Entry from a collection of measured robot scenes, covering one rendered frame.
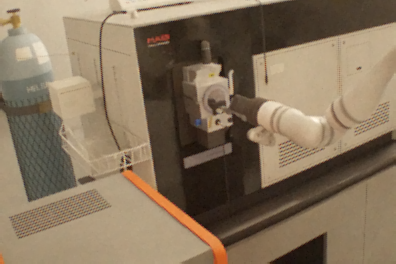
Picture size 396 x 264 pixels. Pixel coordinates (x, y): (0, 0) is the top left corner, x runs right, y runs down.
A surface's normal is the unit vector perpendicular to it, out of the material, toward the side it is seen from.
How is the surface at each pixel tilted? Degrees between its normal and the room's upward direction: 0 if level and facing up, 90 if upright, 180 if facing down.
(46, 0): 90
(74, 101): 90
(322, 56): 90
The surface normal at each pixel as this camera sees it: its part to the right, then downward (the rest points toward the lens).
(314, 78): 0.51, 0.22
